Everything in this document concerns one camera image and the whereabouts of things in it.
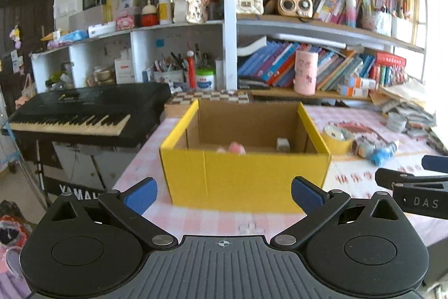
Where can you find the orange white box lower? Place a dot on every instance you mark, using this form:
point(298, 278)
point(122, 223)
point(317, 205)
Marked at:
point(353, 92)

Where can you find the white jar green lid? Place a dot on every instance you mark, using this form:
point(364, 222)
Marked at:
point(205, 79)

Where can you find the pink item in box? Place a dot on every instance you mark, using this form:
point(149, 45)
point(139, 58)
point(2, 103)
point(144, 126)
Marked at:
point(235, 148)

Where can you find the black electronic keyboard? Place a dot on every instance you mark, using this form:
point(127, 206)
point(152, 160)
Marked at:
point(105, 116)

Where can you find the orange white box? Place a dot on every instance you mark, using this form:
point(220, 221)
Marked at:
point(360, 83)
point(353, 92)

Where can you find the yellow cardboard box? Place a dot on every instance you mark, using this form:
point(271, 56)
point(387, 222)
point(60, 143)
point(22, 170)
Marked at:
point(199, 177)

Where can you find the white cube in box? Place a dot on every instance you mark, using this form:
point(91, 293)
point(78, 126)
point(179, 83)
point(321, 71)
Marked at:
point(283, 145)

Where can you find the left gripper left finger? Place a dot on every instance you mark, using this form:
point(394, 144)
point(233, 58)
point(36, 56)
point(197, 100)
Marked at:
point(127, 207)

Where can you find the pink cylindrical canister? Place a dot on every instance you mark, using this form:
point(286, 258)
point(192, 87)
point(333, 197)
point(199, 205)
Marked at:
point(306, 71)

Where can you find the yellow tape roll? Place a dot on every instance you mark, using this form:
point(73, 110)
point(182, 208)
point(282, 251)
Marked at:
point(338, 140)

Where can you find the red dictionary book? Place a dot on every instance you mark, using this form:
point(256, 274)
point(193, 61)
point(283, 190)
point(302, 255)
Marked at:
point(390, 60)

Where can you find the orange white box upper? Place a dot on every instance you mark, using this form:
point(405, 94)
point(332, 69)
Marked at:
point(360, 83)

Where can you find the wooden retro radio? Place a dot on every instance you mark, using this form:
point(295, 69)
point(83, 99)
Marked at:
point(295, 8)

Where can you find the stack of papers and notebooks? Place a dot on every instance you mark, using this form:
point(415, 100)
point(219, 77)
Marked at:
point(425, 119)

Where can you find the white wooden bookshelf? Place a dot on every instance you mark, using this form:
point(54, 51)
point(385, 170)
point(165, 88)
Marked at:
point(303, 47)

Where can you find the white rabbit figurine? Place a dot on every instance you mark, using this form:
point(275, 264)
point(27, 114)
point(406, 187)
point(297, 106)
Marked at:
point(197, 11)

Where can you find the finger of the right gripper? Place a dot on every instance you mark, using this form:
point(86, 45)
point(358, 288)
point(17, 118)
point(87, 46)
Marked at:
point(387, 178)
point(435, 163)

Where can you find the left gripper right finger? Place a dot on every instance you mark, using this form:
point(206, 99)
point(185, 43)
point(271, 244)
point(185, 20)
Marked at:
point(319, 206)

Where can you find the pink checkered table mat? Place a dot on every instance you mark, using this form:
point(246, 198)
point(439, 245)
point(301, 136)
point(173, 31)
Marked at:
point(352, 175)

